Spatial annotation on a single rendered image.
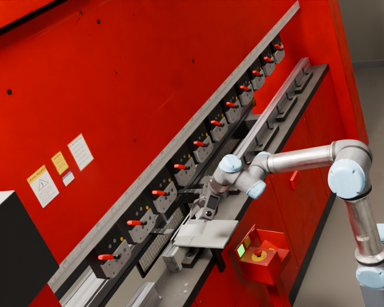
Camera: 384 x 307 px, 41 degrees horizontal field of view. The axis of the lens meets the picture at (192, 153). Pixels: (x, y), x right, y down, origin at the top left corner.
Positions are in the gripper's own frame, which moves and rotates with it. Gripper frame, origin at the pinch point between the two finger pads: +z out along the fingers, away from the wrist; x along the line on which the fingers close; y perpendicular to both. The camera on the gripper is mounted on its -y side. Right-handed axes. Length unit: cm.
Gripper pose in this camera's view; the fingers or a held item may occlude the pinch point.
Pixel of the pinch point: (198, 218)
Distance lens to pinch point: 215.4
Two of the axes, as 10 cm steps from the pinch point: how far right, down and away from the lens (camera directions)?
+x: -9.3, -3.5, -1.5
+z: -3.5, 6.6, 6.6
